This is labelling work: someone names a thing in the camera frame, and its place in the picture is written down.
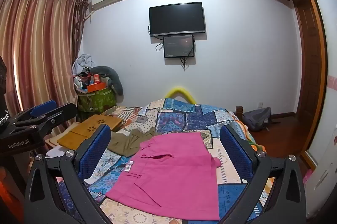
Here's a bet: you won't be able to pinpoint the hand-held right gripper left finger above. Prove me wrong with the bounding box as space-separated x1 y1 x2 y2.
24 124 111 224

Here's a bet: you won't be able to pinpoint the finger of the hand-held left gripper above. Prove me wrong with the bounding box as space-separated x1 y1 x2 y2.
11 100 58 124
9 102 78 136

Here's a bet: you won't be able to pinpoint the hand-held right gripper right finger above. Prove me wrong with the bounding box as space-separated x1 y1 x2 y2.
219 124 307 224

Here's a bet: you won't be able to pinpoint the pink pants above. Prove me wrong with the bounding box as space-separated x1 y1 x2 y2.
105 132 222 222

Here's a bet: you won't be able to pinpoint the olive green pants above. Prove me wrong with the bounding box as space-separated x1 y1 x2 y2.
107 127 158 157

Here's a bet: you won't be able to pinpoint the orange fleece blanket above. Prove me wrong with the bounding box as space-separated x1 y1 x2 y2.
232 113 267 152

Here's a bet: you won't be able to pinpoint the wooden lap desk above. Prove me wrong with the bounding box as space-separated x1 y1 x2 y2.
56 115 124 151

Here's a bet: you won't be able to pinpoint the green patterned storage basket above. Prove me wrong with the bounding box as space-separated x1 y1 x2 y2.
77 88 118 119

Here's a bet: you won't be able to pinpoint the white paper sheets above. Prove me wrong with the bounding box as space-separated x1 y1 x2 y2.
46 145 69 159

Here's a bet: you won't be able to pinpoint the grey backpack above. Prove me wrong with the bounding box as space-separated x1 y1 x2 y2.
242 107 273 132

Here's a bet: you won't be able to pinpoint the flat orange box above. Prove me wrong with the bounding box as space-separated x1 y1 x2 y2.
87 82 108 93

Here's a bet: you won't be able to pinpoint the white crumpled cloth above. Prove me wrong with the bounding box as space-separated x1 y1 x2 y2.
72 54 93 74

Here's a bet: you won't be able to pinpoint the patchwork patterned blanket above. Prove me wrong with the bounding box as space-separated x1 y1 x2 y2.
56 98 266 224

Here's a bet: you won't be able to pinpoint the grey long pillow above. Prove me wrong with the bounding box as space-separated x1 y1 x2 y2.
91 65 124 96

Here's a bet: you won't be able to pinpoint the striped pink curtain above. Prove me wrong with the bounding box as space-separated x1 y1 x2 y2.
0 0 88 120

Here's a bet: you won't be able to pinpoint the yellow foam tube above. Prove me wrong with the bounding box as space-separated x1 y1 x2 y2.
164 86 196 103

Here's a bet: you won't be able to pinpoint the brown wooden door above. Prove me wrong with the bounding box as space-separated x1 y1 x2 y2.
293 0 328 161

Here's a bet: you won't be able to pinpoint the black monitor cable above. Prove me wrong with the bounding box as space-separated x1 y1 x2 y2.
180 57 192 71

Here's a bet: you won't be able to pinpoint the small black wall monitor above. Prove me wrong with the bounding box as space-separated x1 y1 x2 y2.
163 35 195 59

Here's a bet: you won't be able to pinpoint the black wall television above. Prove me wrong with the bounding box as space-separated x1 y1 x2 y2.
149 2 206 37

